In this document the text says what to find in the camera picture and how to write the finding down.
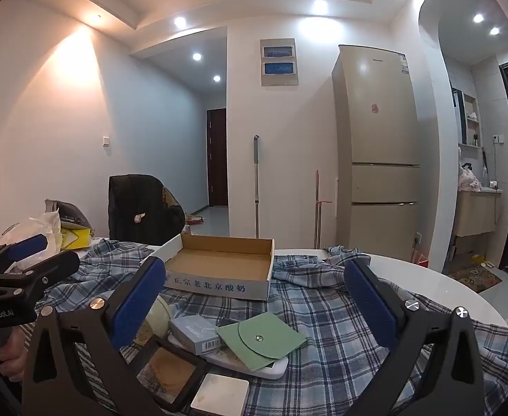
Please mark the shallow cardboard box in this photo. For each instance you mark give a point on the shallow cardboard box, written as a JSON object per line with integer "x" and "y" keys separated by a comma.
{"x": 219, "y": 264}

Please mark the cream round jar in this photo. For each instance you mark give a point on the cream round jar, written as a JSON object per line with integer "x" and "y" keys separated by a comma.
{"x": 158, "y": 320}

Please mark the wall niche shelf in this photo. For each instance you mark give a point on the wall niche shelf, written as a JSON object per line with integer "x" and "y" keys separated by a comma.
{"x": 468, "y": 117}

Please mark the wall electrical panel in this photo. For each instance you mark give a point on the wall electrical panel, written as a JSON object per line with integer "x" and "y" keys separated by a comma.
{"x": 280, "y": 63}

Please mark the beige refrigerator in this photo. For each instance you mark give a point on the beige refrigerator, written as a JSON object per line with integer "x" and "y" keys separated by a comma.
{"x": 379, "y": 138}

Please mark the patterned doormat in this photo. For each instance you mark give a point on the patterned doormat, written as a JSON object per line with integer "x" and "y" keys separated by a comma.
{"x": 475, "y": 277}

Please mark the grey blue card box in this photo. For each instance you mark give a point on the grey blue card box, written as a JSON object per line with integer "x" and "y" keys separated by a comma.
{"x": 193, "y": 333}

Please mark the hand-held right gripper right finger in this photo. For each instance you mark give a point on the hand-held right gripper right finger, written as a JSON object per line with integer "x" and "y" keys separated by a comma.
{"x": 371, "y": 307}

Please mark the black framed display box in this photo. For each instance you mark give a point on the black framed display box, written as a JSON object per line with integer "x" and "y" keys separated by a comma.
{"x": 171, "y": 368}

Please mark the dark wooden door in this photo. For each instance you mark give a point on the dark wooden door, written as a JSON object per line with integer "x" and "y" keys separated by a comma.
{"x": 217, "y": 160}

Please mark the white square power adapter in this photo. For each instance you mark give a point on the white square power adapter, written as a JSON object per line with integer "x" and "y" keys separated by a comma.
{"x": 219, "y": 394}

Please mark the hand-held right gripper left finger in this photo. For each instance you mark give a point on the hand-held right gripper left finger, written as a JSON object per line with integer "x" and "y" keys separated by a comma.
{"x": 137, "y": 305}

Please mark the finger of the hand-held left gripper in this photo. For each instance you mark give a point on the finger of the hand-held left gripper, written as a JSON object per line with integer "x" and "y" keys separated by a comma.
{"x": 28, "y": 246}
{"x": 58, "y": 264}

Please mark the white remote control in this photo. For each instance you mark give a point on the white remote control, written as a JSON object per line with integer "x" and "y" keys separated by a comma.
{"x": 275, "y": 369}

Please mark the black jacket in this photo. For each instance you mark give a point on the black jacket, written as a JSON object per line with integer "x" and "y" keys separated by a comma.
{"x": 137, "y": 208}

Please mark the pink cloth bundle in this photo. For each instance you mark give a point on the pink cloth bundle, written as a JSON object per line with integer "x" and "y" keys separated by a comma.
{"x": 469, "y": 181}

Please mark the person's left hand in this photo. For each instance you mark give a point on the person's left hand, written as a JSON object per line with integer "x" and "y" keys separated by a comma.
{"x": 13, "y": 355}

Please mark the yellow bag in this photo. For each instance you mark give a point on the yellow bag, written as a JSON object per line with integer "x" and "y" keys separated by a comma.
{"x": 78, "y": 238}

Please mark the pink broom and dustpan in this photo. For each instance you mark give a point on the pink broom and dustpan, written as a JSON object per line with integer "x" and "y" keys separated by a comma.
{"x": 317, "y": 190}

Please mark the blue plaid cloth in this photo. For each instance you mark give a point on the blue plaid cloth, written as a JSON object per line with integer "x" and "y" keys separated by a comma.
{"x": 323, "y": 312}

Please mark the white plastic bag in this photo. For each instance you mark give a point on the white plastic bag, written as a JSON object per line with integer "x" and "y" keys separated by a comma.
{"x": 41, "y": 229}

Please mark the pink fridge sticker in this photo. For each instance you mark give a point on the pink fridge sticker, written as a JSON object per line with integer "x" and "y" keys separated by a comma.
{"x": 374, "y": 108}

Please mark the red box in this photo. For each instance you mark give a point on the red box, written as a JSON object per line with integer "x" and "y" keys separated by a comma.
{"x": 420, "y": 258}

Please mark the white wall outlet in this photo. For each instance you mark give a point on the white wall outlet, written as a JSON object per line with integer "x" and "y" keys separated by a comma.
{"x": 497, "y": 139}

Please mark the beige vanity cabinet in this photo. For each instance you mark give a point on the beige vanity cabinet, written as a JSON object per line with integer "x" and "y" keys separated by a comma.
{"x": 475, "y": 214}

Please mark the green snap pouch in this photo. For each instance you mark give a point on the green snap pouch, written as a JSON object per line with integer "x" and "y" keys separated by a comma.
{"x": 262, "y": 338}

